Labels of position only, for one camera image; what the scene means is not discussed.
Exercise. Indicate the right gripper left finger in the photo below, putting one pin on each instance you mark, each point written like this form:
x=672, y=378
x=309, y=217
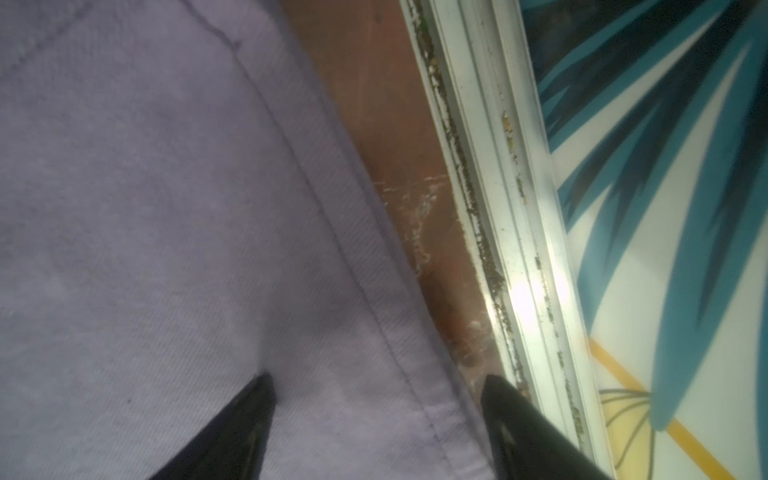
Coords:
x=233, y=444

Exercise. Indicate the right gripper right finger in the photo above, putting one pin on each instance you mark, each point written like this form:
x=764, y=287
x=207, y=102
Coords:
x=525, y=445

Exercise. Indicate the purple long pants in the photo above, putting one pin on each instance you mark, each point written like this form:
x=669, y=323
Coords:
x=181, y=212

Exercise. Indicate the right table edge rail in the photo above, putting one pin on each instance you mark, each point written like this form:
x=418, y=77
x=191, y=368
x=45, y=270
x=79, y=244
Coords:
x=477, y=73

